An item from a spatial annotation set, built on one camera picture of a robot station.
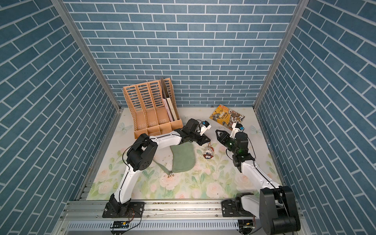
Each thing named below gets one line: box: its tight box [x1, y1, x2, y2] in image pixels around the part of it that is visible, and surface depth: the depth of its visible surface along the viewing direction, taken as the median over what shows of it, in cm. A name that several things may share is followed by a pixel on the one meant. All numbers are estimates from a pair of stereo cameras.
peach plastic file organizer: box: [122, 77, 184, 140], surface depth 104 cm
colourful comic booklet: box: [209, 104, 245, 131], surface depth 117 cm
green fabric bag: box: [153, 141, 196, 176], surface depth 93 cm
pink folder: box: [162, 97, 174, 122], surface depth 93 cm
